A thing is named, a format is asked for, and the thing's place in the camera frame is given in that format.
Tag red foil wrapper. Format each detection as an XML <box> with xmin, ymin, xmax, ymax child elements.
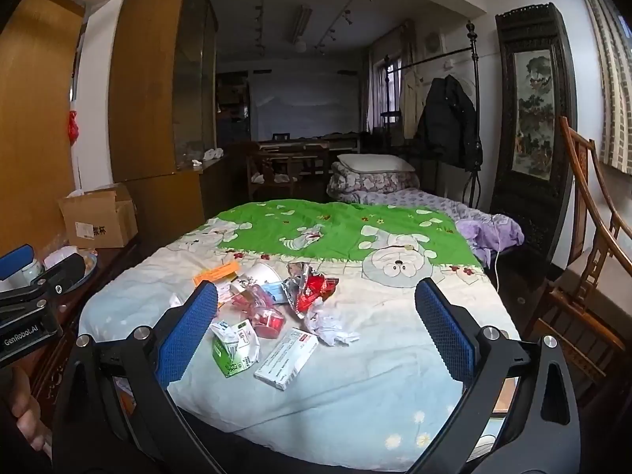
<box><xmin>282</xmin><ymin>263</ymin><xmax>340</xmax><ymax>319</ymax></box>

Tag brown cardboard box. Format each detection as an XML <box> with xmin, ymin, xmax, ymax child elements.
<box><xmin>56</xmin><ymin>184</ymin><xmax>139</xmax><ymax>249</ymax></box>

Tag window with purple curtain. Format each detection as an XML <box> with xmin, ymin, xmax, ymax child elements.
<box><xmin>368</xmin><ymin>56</ymin><xmax>403</xmax><ymax>132</ymax></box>

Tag white wall board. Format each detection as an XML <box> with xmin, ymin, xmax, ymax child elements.
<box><xmin>249</xmin><ymin>71</ymin><xmax>360</xmax><ymax>141</ymax></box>

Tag blue plate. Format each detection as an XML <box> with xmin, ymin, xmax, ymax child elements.
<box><xmin>59</xmin><ymin>249</ymin><xmax>100</xmax><ymax>294</ymax></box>

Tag black metal coat rack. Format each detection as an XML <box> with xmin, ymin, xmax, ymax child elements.
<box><xmin>382</xmin><ymin>22</ymin><xmax>487</xmax><ymax>208</ymax></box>

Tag small white cup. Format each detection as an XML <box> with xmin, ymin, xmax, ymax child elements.
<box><xmin>0</xmin><ymin>259</ymin><xmax>44</xmax><ymax>293</ymax></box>

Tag person's left hand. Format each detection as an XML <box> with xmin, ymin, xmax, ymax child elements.
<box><xmin>7</xmin><ymin>365</ymin><xmax>54</xmax><ymax>460</ymax></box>

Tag fluorescent ceiling lamp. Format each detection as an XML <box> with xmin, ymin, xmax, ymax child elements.
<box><xmin>289</xmin><ymin>4</ymin><xmax>313</xmax><ymax>45</ymax></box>

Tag wooden tables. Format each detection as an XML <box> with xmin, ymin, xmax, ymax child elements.
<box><xmin>247</xmin><ymin>133</ymin><xmax>361</xmax><ymax>198</ymax></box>

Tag white tissue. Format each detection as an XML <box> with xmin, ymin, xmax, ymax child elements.
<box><xmin>303</xmin><ymin>306</ymin><xmax>361</xmax><ymax>346</ymax></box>

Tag white painted paper cup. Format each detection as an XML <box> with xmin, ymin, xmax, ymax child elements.
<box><xmin>242</xmin><ymin>261</ymin><xmax>283</xmax><ymax>297</ymax></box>

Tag red clear plastic wrapper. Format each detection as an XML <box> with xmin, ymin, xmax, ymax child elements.
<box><xmin>229</xmin><ymin>284</ymin><xmax>287</xmax><ymax>340</ymax></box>

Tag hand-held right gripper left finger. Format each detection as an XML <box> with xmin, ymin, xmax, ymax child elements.
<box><xmin>52</xmin><ymin>280</ymin><xmax>233</xmax><ymax>474</ymax></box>

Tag white medicine box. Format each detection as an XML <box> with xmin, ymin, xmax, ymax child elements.
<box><xmin>254</xmin><ymin>327</ymin><xmax>319</xmax><ymax>391</ymax></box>

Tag black jacket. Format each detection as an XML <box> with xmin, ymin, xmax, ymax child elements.
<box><xmin>415</xmin><ymin>75</ymin><xmax>483</xmax><ymax>171</ymax></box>

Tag small white pink box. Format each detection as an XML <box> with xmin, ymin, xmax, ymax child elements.
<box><xmin>217</xmin><ymin>279</ymin><xmax>258</xmax><ymax>302</ymax></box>

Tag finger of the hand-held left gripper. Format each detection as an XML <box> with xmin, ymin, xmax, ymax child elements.
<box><xmin>30</xmin><ymin>253</ymin><xmax>86</xmax><ymax>302</ymax></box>
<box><xmin>0</xmin><ymin>244</ymin><xmax>38</xmax><ymax>282</ymax></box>

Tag orange packet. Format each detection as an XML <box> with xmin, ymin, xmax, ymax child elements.
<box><xmin>192</xmin><ymin>263</ymin><xmax>240</xmax><ymax>286</ymax></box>

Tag carved painted screen panel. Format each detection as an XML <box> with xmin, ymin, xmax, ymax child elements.
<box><xmin>489</xmin><ymin>2</ymin><xmax>578</xmax><ymax>292</ymax></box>

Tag green white cartoon blanket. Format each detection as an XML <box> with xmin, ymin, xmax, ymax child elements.
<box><xmin>79</xmin><ymin>197</ymin><xmax>521</xmax><ymax>460</ymax></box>

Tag green white carton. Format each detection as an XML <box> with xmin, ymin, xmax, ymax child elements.
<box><xmin>210</xmin><ymin>320</ymin><xmax>261</xmax><ymax>378</ymax></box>

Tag blue white pack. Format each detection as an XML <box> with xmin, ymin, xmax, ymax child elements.
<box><xmin>261</xmin><ymin>282</ymin><xmax>292</xmax><ymax>304</ymax></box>

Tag white pillow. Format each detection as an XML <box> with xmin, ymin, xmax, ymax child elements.
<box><xmin>337</xmin><ymin>153</ymin><xmax>416</xmax><ymax>175</ymax></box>

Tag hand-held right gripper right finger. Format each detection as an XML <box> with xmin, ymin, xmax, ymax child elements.
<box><xmin>410</xmin><ymin>277</ymin><xmax>581</xmax><ymax>474</ymax></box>

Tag beige coat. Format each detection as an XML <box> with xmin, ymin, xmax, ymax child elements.
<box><xmin>399</xmin><ymin>66</ymin><xmax>425</xmax><ymax>139</ymax></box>

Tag white snack packet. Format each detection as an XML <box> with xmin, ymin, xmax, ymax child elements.
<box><xmin>43</xmin><ymin>249</ymin><xmax>75</xmax><ymax>271</ymax></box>

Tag wooden door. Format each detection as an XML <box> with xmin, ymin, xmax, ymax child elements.
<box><xmin>0</xmin><ymin>0</ymin><xmax>87</xmax><ymax>258</ymax></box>

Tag folded floral quilt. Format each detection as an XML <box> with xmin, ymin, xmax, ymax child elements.
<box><xmin>326</xmin><ymin>163</ymin><xmax>420</xmax><ymax>203</ymax></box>

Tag wooden armchair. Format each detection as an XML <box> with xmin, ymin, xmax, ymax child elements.
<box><xmin>523</xmin><ymin>116</ymin><xmax>632</xmax><ymax>406</ymax></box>

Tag purple bed sheet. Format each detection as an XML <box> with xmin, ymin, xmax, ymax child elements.
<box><xmin>365</xmin><ymin>190</ymin><xmax>525</xmax><ymax>262</ymax></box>

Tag ceiling track light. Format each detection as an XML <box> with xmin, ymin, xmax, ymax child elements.
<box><xmin>254</xmin><ymin>0</ymin><xmax>267</xmax><ymax>53</ymax></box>
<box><xmin>316</xmin><ymin>0</ymin><xmax>376</xmax><ymax>55</ymax></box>

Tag wooden wardrobe with glass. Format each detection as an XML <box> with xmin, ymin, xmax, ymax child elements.
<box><xmin>109</xmin><ymin>0</ymin><xmax>218</xmax><ymax>238</ymax></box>

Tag checked window curtain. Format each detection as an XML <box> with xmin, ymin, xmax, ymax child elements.
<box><xmin>575</xmin><ymin>0</ymin><xmax>632</xmax><ymax>176</ymax></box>

